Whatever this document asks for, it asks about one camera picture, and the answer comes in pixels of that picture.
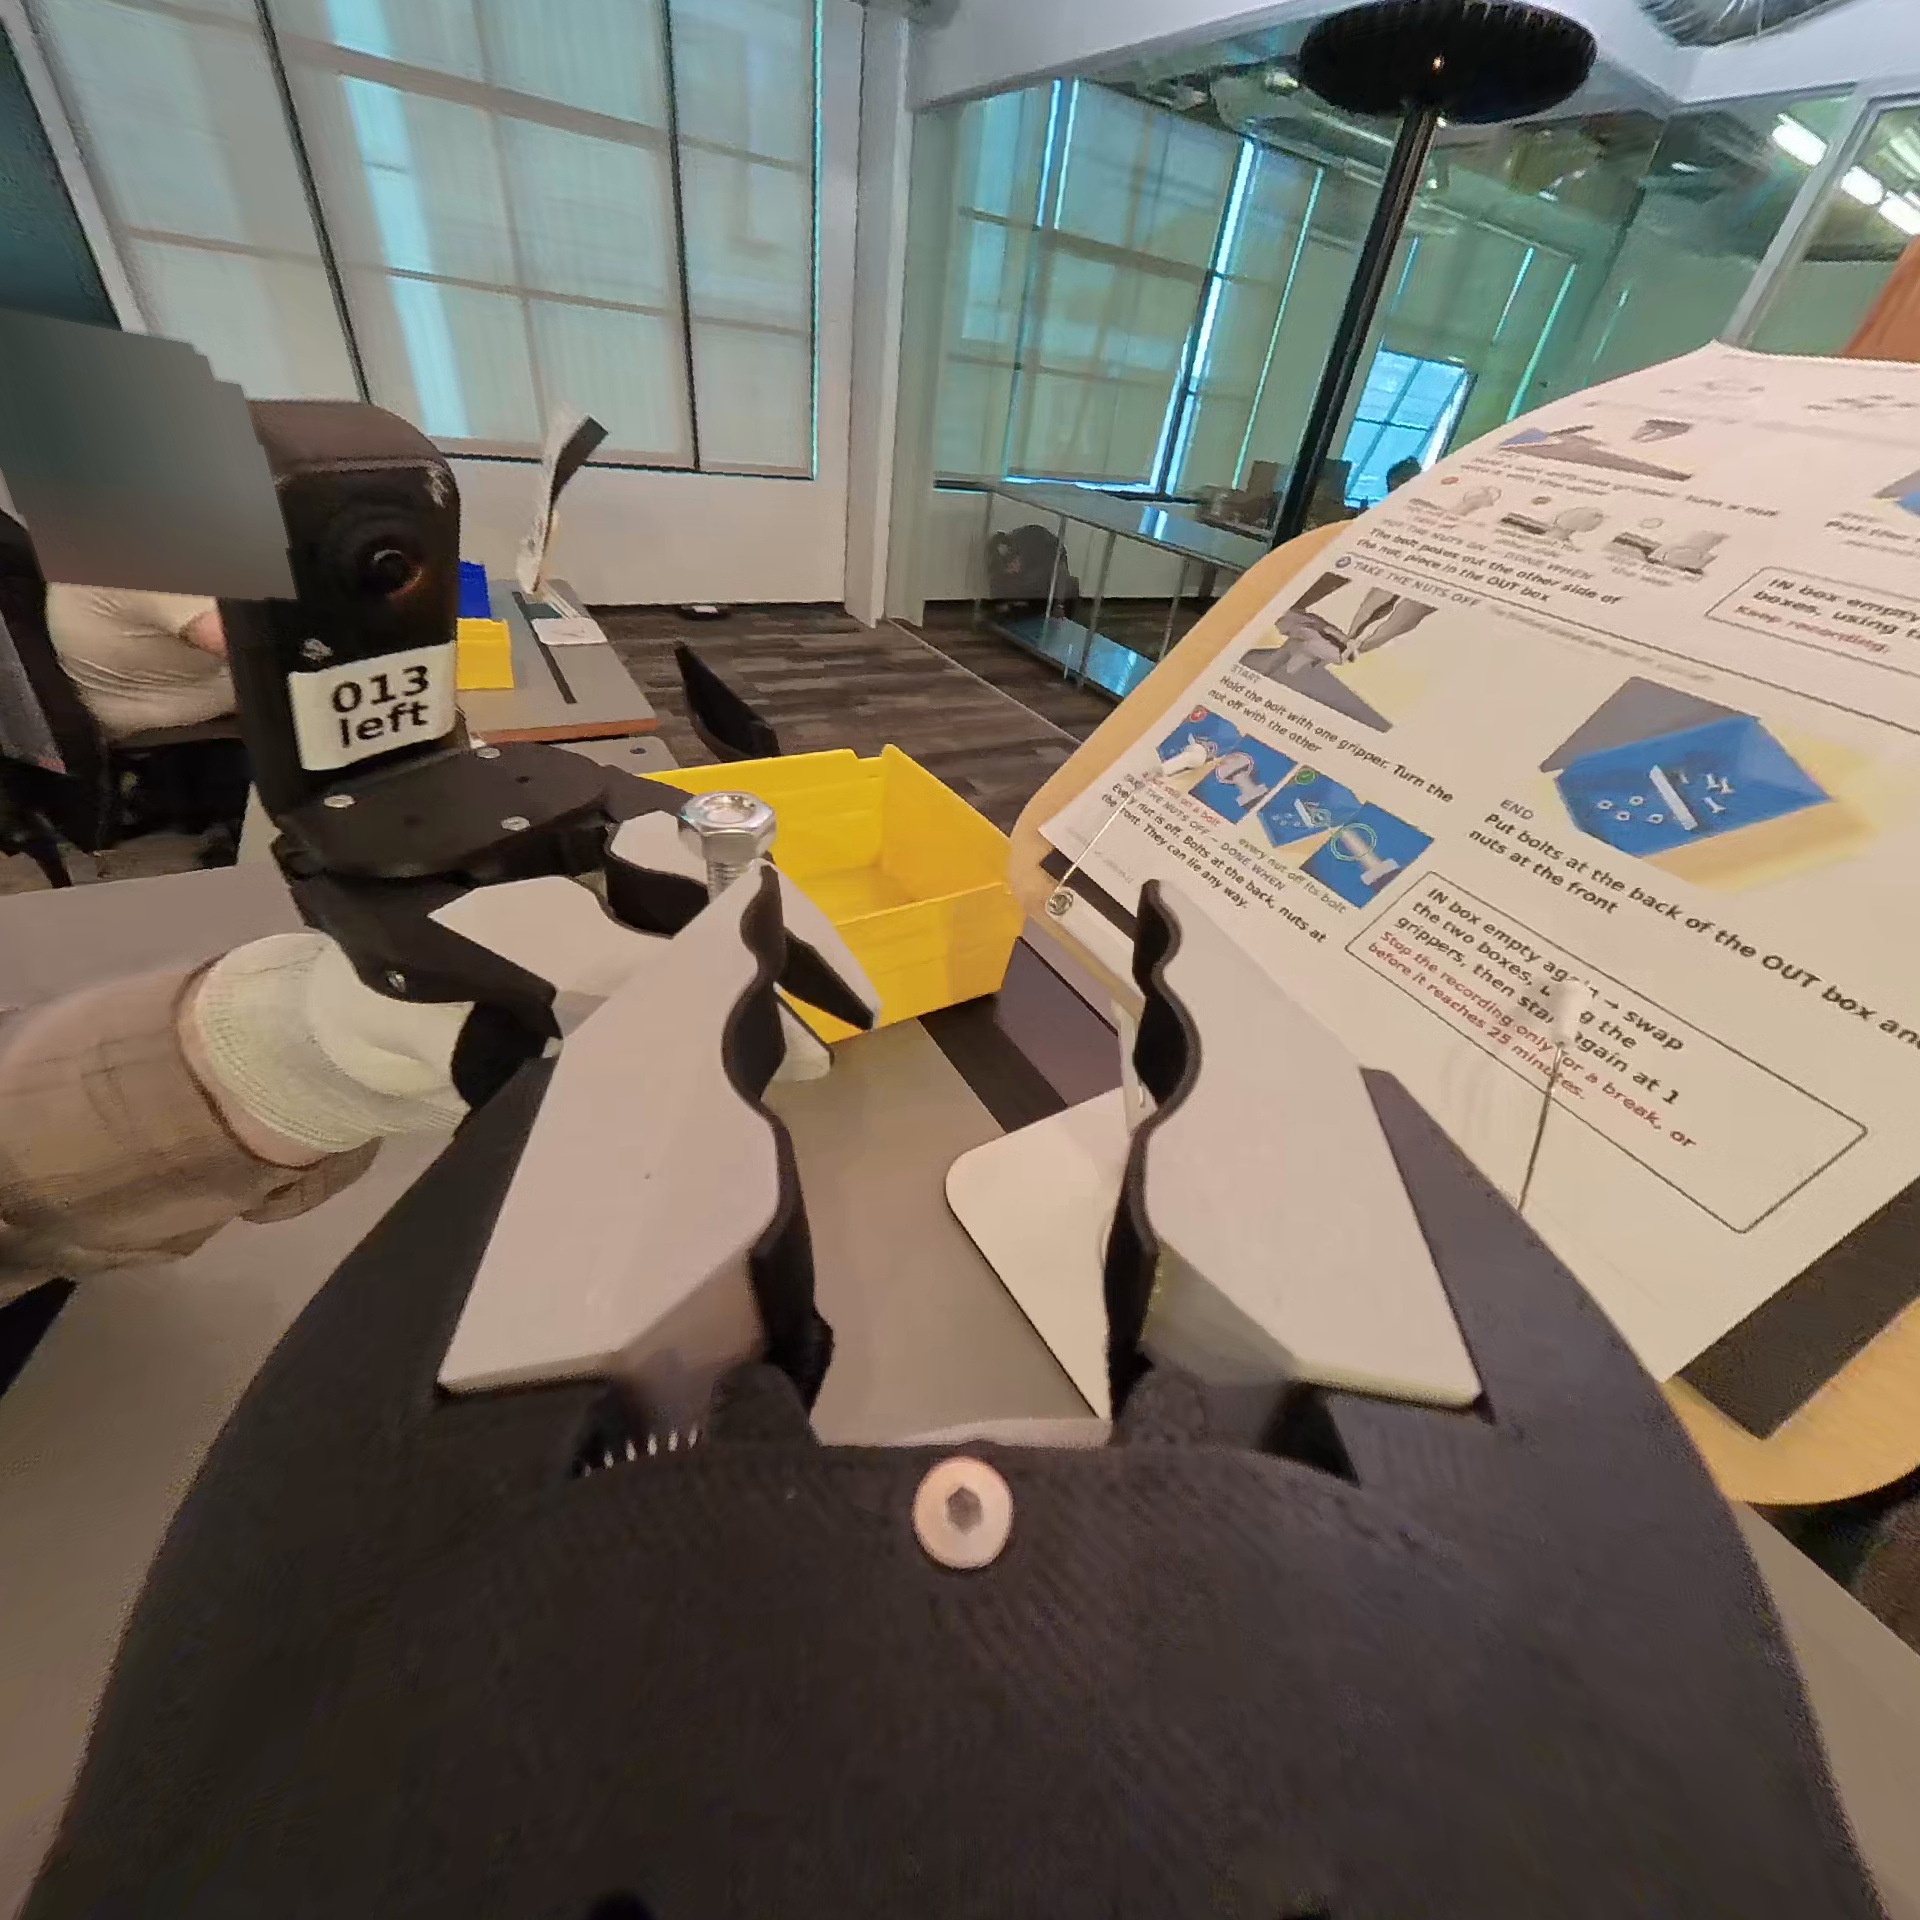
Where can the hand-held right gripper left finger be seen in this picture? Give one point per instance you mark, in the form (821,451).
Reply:
(615,1200)

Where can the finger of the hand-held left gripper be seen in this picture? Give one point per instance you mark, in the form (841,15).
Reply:
(826,948)
(509,938)

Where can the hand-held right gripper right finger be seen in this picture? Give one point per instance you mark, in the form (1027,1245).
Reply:
(1290,1200)

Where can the yellow plastic bin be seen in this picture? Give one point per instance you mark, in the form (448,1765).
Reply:
(915,885)

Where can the steel hex bolt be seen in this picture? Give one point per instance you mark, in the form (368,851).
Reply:
(727,827)

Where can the person's left forearm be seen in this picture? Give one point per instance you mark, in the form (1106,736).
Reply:
(105,1140)

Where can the person's left hand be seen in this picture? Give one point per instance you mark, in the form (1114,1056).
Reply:
(299,1050)

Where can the small yellow bin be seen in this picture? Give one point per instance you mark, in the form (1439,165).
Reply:
(482,657)

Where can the grey desk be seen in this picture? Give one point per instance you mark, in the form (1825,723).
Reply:
(600,690)

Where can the small blue bin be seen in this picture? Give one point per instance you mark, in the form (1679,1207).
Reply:
(473,591)

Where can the printed instruction sheet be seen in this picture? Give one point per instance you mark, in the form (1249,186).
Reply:
(1499,931)

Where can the black office chair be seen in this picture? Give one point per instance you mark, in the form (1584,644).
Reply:
(43,720)

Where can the glass table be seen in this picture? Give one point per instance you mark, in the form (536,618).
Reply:
(1140,517)

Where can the black backing sheet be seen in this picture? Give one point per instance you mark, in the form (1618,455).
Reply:
(1799,1371)

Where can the wooden document stand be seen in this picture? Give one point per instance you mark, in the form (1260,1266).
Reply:
(1845,1476)

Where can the glass partition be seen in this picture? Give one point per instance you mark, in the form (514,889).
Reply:
(1140,299)

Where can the black floor lamp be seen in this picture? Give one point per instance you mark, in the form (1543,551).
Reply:
(1440,59)

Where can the paned window wall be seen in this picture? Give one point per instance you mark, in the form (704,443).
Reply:
(600,225)

